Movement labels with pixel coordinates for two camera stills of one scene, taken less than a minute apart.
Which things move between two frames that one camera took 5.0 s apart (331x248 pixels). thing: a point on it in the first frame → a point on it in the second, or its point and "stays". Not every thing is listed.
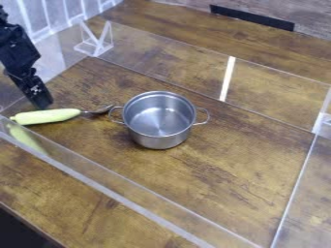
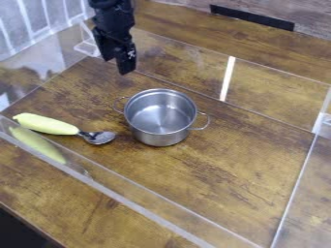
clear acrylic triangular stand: x=91 y=45 stays
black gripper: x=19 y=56 → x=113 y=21
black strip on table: x=264 y=21 stays
